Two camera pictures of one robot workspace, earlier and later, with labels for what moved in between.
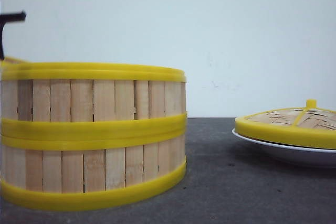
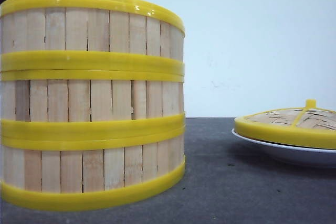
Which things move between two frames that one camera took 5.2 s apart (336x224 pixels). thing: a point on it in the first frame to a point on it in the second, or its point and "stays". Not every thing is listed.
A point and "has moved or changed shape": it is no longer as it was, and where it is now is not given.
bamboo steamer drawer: x=87 y=172 stays
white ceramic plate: x=320 y=158 stays
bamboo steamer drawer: x=13 y=64 has moved or changed shape
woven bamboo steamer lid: x=309 y=127 stays
